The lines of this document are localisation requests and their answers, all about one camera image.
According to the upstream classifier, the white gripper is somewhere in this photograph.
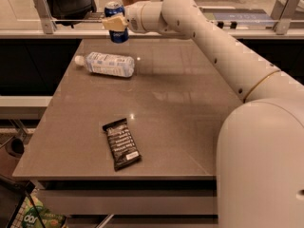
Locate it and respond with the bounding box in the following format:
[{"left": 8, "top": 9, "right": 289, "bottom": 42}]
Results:
[{"left": 102, "top": 1, "right": 147, "bottom": 33}]

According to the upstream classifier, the blue pepsi can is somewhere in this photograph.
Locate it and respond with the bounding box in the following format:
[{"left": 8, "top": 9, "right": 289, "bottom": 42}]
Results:
[{"left": 104, "top": 1, "right": 128, "bottom": 43}]

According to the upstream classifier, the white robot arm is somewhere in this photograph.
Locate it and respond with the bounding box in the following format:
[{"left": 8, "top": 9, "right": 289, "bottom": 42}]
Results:
[{"left": 103, "top": 0, "right": 304, "bottom": 228}]

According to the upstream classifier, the black rxbar chocolate wrapper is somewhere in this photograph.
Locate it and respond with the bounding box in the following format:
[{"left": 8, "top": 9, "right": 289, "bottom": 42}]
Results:
[{"left": 103, "top": 119, "right": 142, "bottom": 171}]

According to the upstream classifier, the clear plastic water bottle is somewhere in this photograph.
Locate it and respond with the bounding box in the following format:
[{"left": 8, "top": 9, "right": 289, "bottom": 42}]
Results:
[{"left": 74, "top": 52, "right": 135, "bottom": 78}]

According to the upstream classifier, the black office chair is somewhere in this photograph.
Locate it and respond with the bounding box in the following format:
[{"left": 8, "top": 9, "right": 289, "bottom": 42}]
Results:
[{"left": 47, "top": 0, "right": 97, "bottom": 26}]

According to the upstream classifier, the green snack bag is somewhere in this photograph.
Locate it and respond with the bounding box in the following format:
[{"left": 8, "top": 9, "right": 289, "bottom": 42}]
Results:
[{"left": 21, "top": 197, "right": 67, "bottom": 228}]

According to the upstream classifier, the grey metal bracket left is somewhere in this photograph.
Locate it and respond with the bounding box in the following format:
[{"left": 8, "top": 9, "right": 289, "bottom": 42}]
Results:
[{"left": 32, "top": 0, "right": 57, "bottom": 34}]

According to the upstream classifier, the grey metal bracket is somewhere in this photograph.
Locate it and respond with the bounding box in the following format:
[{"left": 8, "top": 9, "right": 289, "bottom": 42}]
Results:
[
  {"left": 275, "top": 0, "right": 300, "bottom": 35},
  {"left": 32, "top": 0, "right": 57, "bottom": 34}
]

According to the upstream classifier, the grey metal bracket right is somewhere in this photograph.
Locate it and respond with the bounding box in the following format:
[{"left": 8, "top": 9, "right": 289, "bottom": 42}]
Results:
[{"left": 275, "top": 0, "right": 300, "bottom": 35}]

